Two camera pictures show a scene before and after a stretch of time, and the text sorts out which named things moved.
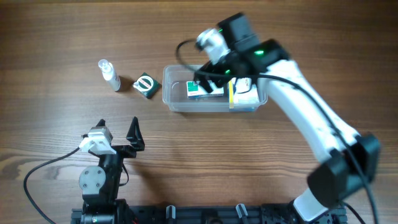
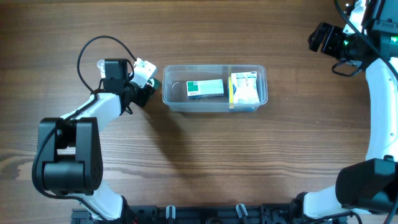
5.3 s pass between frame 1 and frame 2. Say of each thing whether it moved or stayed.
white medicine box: stayed
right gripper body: moved
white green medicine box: stayed
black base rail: stayed
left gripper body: moved
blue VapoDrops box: stayed
